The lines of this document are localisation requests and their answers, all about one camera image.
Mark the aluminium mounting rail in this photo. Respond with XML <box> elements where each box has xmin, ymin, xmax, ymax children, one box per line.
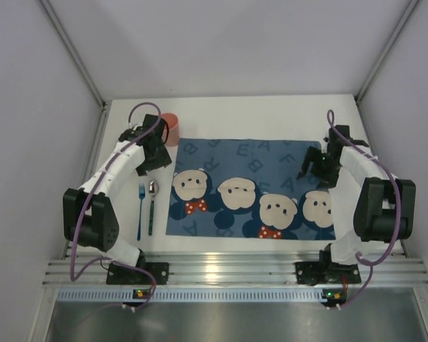
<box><xmin>42</xmin><ymin>251</ymin><xmax>428</xmax><ymax>286</ymax></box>

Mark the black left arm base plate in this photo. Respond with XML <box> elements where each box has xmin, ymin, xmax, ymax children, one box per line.
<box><xmin>106</xmin><ymin>262</ymin><xmax>169</xmax><ymax>285</ymax></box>

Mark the salmon plastic cup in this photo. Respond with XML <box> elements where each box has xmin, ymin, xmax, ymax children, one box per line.
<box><xmin>162</xmin><ymin>113</ymin><xmax>180</xmax><ymax>147</ymax></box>

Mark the perforated grey cable duct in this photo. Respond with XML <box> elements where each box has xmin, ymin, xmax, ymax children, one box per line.
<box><xmin>56</xmin><ymin>286</ymin><xmax>349</xmax><ymax>304</ymax></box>

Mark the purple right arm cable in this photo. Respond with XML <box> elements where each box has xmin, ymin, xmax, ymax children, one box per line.
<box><xmin>326</xmin><ymin>109</ymin><xmax>404</xmax><ymax>309</ymax></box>

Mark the left aluminium frame post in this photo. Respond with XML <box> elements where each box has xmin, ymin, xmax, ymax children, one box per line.
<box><xmin>37</xmin><ymin>0</ymin><xmax>111</xmax><ymax>110</ymax></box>

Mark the right aluminium frame post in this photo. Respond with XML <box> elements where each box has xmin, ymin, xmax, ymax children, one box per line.
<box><xmin>355</xmin><ymin>0</ymin><xmax>424</xmax><ymax>103</ymax></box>

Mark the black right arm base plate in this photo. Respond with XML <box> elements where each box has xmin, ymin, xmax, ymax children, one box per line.
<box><xmin>295</xmin><ymin>261</ymin><xmax>361</xmax><ymax>286</ymax></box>

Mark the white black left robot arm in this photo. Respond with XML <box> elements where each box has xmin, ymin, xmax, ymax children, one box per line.
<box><xmin>63</xmin><ymin>114</ymin><xmax>171</xmax><ymax>267</ymax></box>

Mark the blue cartoon mouse placemat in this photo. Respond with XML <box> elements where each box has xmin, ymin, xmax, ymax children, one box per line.
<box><xmin>166</xmin><ymin>138</ymin><xmax>335</xmax><ymax>241</ymax></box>

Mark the aluminium frame post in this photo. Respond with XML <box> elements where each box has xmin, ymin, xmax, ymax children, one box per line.
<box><xmin>355</xmin><ymin>0</ymin><xmax>424</xmax><ymax>103</ymax></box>
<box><xmin>37</xmin><ymin>0</ymin><xmax>111</xmax><ymax>110</ymax></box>

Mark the green handled steel spoon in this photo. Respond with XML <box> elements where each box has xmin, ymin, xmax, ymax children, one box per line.
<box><xmin>148</xmin><ymin>179</ymin><xmax>159</xmax><ymax>236</ymax></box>

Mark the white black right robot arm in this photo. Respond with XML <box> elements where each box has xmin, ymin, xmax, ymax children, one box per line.
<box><xmin>297</xmin><ymin>125</ymin><xmax>417</xmax><ymax>266</ymax></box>

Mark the blue metal fork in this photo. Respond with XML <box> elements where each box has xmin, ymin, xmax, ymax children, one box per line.
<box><xmin>136</xmin><ymin>183</ymin><xmax>146</xmax><ymax>241</ymax></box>

